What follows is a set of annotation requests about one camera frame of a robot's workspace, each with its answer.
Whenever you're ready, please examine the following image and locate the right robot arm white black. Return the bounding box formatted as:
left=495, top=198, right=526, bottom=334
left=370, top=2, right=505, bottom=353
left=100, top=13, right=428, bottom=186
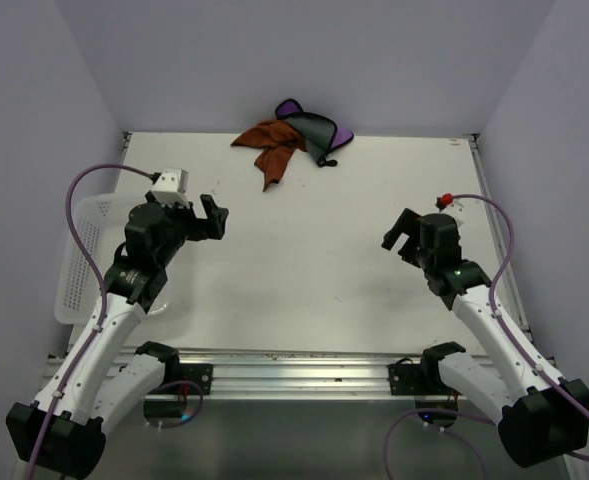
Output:
left=382, top=209, right=589, bottom=468

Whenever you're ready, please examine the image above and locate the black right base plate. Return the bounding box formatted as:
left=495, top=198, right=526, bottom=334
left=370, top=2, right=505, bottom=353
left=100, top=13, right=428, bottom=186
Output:
left=387, top=360, right=461, bottom=396

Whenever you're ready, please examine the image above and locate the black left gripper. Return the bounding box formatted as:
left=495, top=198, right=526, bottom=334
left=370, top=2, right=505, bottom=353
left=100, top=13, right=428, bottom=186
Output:
left=156, top=193, right=227, bottom=266

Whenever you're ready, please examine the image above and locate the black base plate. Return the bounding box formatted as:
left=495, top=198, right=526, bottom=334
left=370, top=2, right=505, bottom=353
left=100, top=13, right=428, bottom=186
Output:
left=387, top=360, right=461, bottom=396
left=150, top=363, right=213, bottom=396

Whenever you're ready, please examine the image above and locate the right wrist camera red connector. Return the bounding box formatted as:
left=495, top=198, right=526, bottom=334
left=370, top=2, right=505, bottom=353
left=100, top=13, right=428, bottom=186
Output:
left=436, top=193, right=465, bottom=227

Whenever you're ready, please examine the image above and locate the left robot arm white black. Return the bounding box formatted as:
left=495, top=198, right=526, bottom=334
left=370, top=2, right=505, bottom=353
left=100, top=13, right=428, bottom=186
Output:
left=6, top=195, right=229, bottom=479

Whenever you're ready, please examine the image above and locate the purple grey microfiber towel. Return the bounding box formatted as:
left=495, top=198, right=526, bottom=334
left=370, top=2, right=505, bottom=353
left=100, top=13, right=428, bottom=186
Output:
left=274, top=98, right=354, bottom=168

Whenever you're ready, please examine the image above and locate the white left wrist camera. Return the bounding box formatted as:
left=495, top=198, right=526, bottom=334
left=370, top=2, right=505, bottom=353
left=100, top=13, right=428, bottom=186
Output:
left=151, top=168, right=189, bottom=208

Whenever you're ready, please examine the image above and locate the white perforated plastic basket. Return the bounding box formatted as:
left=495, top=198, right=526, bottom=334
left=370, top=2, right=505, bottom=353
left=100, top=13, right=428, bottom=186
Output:
left=54, top=192, right=185, bottom=326

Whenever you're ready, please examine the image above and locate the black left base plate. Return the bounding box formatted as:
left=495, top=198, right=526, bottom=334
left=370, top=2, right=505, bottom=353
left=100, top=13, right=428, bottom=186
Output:
left=150, top=363, right=213, bottom=396

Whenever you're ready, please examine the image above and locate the rust orange towel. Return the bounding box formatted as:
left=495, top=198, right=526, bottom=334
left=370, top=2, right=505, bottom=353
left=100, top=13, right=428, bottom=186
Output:
left=231, top=119, right=307, bottom=191

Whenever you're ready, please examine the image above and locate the aluminium mounting rail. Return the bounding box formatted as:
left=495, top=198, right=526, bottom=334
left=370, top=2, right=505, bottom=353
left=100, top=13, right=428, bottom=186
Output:
left=36, top=349, right=560, bottom=401

